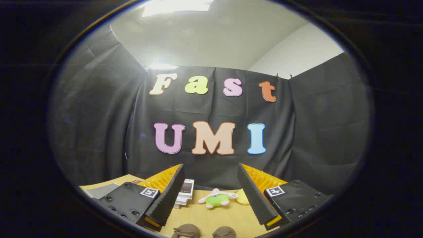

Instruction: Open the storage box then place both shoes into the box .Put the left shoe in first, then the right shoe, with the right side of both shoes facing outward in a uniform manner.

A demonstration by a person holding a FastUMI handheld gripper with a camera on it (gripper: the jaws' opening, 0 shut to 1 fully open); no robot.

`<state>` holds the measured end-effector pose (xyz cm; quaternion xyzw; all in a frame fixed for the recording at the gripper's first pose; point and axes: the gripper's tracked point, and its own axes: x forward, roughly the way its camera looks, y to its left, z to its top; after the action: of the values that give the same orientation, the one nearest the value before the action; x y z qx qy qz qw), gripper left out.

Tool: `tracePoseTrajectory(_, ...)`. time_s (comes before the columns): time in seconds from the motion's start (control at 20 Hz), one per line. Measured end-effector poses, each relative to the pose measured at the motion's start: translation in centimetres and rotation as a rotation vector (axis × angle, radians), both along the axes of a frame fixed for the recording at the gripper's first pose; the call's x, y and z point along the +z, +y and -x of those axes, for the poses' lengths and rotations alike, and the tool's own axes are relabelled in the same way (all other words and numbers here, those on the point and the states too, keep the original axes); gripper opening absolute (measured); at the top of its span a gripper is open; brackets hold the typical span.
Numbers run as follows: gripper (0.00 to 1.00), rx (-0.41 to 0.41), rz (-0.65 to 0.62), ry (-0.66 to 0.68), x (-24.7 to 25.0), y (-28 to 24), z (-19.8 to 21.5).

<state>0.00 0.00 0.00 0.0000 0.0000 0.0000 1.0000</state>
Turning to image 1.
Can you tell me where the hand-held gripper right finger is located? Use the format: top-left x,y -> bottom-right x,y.
237,163 -> 332,231

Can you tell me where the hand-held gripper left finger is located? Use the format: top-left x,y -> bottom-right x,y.
98,164 -> 185,232

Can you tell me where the brown fuzzy shoe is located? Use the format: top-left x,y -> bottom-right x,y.
171,224 -> 201,238
212,226 -> 236,238

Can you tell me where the yellow plush toy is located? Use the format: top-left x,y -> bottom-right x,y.
235,188 -> 250,205

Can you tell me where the book with dark portrait cover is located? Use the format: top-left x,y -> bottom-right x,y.
180,179 -> 195,199

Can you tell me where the green and pink plush toy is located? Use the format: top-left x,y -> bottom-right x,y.
198,188 -> 238,209

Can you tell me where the black backdrop cloth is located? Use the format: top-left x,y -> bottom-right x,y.
48,25 -> 370,195

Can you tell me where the ceiling light panel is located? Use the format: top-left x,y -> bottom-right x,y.
142,0 -> 214,18

